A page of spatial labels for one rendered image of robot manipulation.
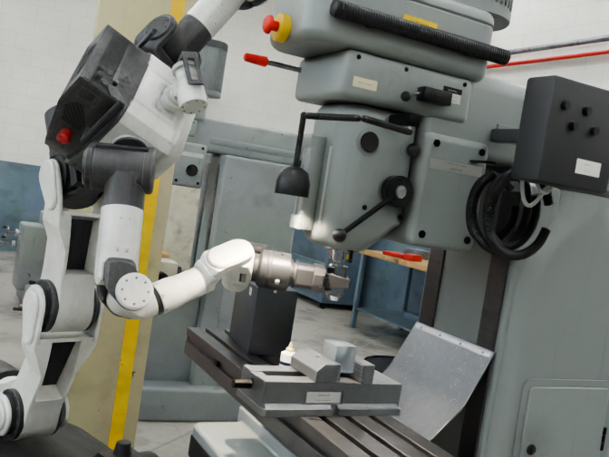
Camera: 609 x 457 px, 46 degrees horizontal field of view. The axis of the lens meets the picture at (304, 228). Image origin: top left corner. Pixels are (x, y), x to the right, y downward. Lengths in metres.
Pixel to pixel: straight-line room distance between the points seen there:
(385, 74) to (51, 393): 1.28
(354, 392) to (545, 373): 0.49
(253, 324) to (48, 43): 8.84
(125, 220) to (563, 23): 6.28
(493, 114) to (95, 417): 2.32
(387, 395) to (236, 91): 9.73
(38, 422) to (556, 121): 1.56
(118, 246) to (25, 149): 8.95
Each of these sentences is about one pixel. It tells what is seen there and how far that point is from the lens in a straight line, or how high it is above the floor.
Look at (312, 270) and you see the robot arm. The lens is 1.62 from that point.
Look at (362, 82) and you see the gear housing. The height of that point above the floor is 1.67.
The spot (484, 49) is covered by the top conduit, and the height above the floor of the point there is 1.79.
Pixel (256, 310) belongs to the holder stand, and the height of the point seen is 1.08.
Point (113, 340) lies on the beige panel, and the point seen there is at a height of 0.64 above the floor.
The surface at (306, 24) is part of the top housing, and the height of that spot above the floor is 1.76.
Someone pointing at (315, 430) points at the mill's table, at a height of 0.96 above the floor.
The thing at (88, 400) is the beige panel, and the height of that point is 0.37.
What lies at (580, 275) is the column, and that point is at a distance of 1.88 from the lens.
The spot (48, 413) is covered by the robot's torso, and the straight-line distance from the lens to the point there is 2.20.
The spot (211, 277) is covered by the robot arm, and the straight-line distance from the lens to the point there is 1.59.
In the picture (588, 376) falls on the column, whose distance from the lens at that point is 1.97.
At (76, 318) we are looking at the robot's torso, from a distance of 2.04.
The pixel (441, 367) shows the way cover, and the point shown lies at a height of 1.04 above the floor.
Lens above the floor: 1.43
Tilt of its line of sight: 3 degrees down
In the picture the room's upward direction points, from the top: 9 degrees clockwise
